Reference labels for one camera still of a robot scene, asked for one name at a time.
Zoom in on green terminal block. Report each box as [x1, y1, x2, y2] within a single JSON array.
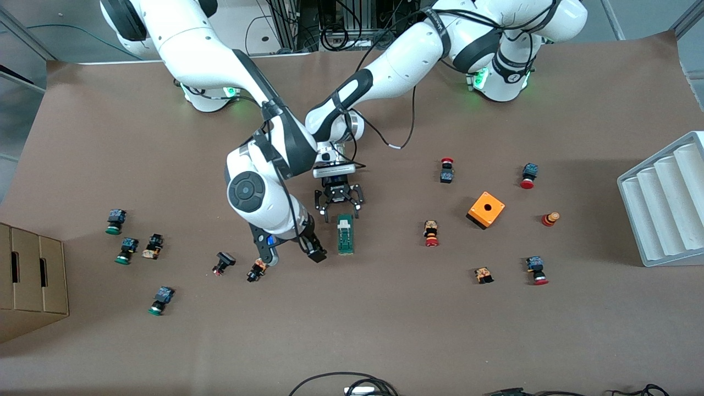
[[337, 213, 355, 255]]

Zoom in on black orange push button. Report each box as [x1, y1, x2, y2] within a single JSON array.
[[246, 258, 270, 283]]

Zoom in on black push button red tip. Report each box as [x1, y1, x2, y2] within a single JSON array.
[[212, 251, 237, 277]]

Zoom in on green push button blue body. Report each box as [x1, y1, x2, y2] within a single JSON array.
[[147, 286, 175, 317], [114, 237, 139, 266], [106, 208, 127, 236]]

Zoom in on brown cardboard box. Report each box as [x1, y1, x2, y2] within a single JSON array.
[[0, 222, 70, 344]]

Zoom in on white ribbed tray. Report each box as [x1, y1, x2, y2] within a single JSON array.
[[617, 131, 704, 268]]

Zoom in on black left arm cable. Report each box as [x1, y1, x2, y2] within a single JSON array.
[[352, 82, 419, 166]]

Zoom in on black looped cable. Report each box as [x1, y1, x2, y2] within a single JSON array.
[[288, 372, 399, 396]]

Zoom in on orange push button enclosure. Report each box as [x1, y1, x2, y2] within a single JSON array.
[[466, 191, 506, 230]]

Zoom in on equipment rack with cables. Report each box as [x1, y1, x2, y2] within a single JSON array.
[[267, 0, 441, 53]]

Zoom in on black cable with connector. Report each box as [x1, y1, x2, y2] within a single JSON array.
[[485, 383, 670, 396]]

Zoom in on aluminium frame post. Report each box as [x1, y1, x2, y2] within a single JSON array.
[[670, 0, 704, 40]]

